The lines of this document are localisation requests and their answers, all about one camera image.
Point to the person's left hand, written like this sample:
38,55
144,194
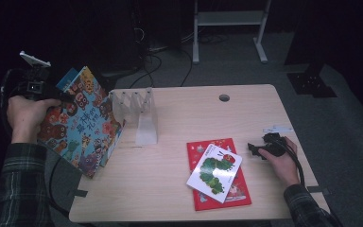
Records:
26,119

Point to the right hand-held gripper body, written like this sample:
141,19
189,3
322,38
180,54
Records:
275,146

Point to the white caterpillar picture book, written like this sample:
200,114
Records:
214,173

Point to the person's right hand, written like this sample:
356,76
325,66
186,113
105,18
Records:
283,167

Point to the dark equipment cabinet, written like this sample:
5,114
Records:
116,38

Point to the grey tape piece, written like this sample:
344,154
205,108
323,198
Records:
318,189
80,193

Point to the black stand base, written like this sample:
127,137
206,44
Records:
107,81
310,83

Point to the red picture book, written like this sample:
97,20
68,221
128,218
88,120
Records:
198,148

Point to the clear acrylic book rack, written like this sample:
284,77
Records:
145,132

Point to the animal pattern picture book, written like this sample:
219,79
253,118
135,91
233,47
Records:
82,129

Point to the white metal stand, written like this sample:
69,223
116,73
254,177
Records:
230,18

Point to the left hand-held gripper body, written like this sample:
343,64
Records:
38,86

